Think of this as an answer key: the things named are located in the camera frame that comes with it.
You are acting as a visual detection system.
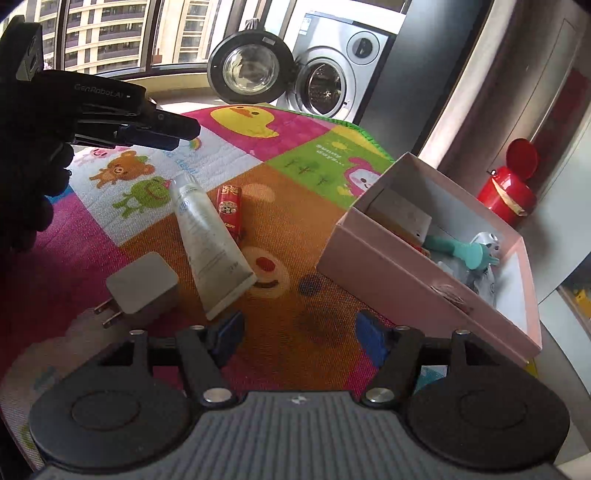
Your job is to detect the colourful cartoon play mat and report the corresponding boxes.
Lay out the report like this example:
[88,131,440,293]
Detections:
[0,104,541,462]

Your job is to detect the white cream tube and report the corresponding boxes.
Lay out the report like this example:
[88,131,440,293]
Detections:
[170,173,257,321]

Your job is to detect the teal hand crank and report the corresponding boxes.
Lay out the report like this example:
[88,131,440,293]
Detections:
[424,233,500,271]

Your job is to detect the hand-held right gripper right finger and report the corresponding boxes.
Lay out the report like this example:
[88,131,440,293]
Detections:
[355,310,509,409]

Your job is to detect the white plug adapter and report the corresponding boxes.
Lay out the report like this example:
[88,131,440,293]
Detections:
[95,251,180,329]

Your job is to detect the white rectangular box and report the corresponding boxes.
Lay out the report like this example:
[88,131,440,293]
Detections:
[365,187,432,241]

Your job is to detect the red trash can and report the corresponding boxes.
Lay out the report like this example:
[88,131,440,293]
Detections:
[476,138,540,228]

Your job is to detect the orange screwdriver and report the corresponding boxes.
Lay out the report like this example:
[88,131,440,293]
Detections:
[406,231,432,256]

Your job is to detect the red lip balm stick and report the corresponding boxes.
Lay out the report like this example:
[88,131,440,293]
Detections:
[216,185,244,241]

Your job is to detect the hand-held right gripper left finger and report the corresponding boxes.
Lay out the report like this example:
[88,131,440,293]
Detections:
[92,310,245,409]

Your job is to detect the person's left hand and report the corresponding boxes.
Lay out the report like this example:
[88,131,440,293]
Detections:
[0,143,75,254]

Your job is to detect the silver washing machine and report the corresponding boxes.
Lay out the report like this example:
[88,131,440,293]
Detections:
[276,11,398,125]

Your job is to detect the round washing machine door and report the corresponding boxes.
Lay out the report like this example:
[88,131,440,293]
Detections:
[207,28,296,106]

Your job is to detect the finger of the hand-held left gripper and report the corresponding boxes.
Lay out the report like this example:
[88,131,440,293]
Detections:
[76,104,201,141]
[71,126,179,149]

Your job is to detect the pink cardboard box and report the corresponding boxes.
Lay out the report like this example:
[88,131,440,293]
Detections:
[316,152,543,367]

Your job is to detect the large window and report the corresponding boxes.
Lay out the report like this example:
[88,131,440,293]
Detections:
[23,0,250,77]

